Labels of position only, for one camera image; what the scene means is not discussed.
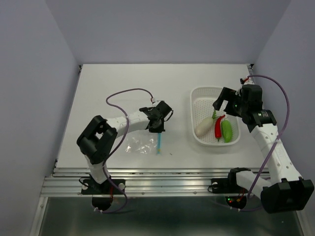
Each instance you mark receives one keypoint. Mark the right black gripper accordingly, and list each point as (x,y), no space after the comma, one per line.
(226,94)

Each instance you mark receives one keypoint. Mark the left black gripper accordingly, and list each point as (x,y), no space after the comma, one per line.
(159,130)

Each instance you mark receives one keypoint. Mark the clear zip top bag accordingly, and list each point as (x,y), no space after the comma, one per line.
(144,143)

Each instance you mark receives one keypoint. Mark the green toy pepper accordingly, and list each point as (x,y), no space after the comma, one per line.
(226,129)

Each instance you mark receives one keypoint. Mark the white toy radish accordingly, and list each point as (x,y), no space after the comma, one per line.
(205,125)

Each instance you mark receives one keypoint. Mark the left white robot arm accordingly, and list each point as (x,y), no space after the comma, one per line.
(97,139)

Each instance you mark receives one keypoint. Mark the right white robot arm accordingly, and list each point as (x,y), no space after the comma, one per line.
(286,190)

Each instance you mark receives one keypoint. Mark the red toy chili pepper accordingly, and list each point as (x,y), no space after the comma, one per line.
(218,134)

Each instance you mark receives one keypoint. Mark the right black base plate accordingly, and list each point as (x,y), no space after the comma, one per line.
(219,186)

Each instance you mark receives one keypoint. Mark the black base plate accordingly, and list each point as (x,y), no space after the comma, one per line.
(219,186)
(91,187)

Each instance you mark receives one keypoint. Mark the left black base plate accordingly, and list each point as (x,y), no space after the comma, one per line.
(91,187)

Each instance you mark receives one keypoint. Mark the aluminium frame rail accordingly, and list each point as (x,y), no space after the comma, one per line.
(166,182)

